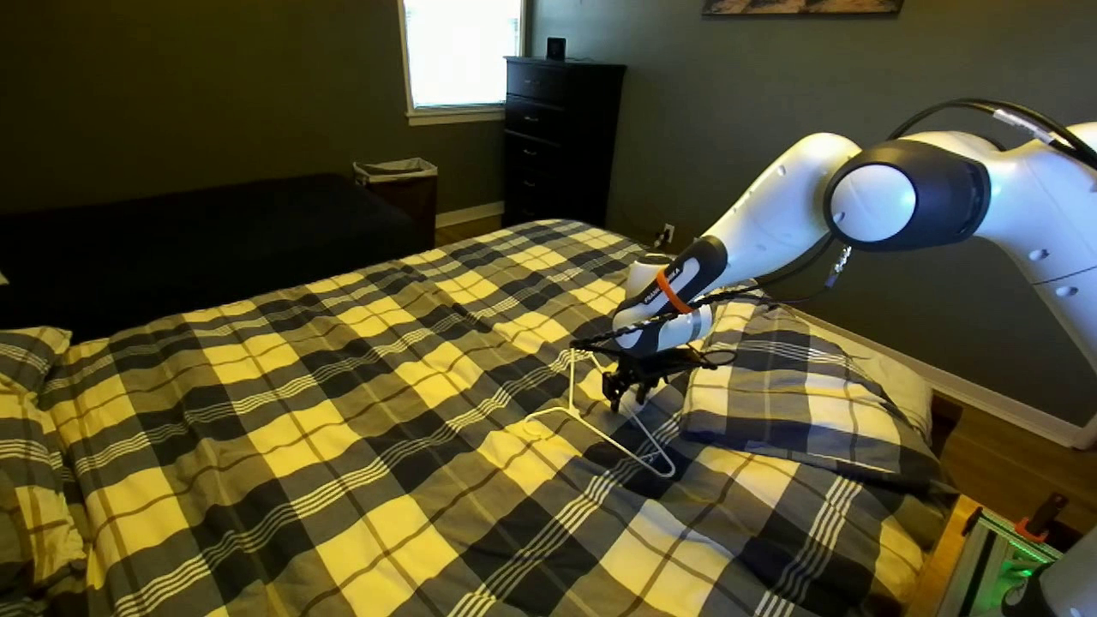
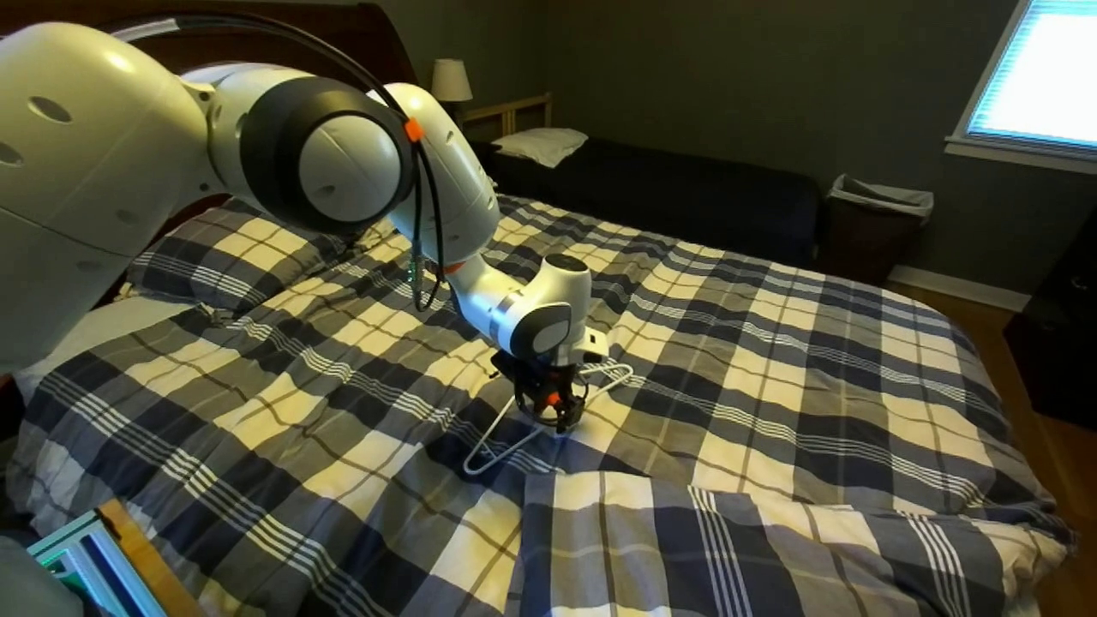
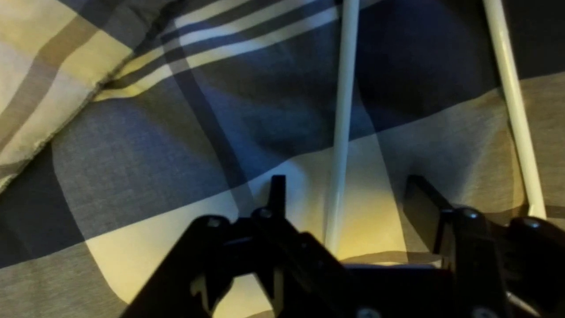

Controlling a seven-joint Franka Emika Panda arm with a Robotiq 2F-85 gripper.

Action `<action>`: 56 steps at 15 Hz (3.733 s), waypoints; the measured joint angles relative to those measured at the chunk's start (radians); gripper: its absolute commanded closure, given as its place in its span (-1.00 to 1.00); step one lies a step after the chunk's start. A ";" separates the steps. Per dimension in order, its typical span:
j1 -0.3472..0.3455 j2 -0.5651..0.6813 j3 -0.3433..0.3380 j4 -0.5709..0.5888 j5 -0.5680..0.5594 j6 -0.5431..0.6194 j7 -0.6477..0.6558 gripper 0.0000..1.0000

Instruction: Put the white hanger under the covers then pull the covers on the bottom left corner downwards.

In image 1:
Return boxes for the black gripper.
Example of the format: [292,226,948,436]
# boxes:
[597,343,719,418]

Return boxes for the plaid bed covers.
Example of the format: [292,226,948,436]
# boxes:
[0,218,960,617]

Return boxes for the black dresser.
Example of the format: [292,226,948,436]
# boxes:
[501,54,630,235]

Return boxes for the dark hamper with grey tray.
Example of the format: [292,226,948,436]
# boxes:
[350,154,442,252]

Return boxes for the bright window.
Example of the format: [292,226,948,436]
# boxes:
[398,0,533,128]

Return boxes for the dark daybed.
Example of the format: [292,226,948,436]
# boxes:
[0,172,423,346]

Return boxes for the plaid pillow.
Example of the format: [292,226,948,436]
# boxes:
[0,323,76,396]
[0,381,92,600]

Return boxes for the orange forearm strap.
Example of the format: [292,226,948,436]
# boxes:
[655,271,698,319]

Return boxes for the robot stand frame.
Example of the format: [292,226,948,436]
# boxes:
[908,495,1097,617]

